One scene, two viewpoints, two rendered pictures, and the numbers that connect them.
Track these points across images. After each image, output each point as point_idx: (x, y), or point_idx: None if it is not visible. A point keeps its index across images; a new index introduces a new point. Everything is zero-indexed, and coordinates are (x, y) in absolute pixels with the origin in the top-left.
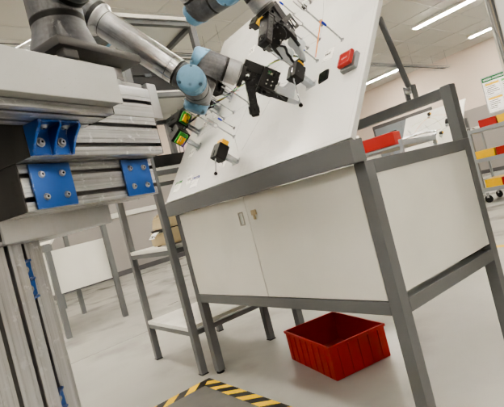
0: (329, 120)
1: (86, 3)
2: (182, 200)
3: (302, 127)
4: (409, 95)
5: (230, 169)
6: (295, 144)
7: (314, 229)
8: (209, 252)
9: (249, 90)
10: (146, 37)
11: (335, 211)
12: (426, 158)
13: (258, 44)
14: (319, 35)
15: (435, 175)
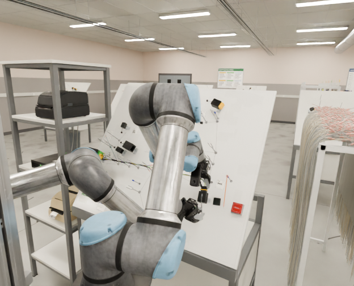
0: (220, 243)
1: (102, 188)
2: (89, 215)
3: (199, 232)
4: None
5: None
6: (193, 242)
7: (189, 284)
8: None
9: (180, 217)
10: (139, 211)
11: (207, 285)
12: (251, 249)
13: (190, 184)
14: (213, 160)
15: (251, 255)
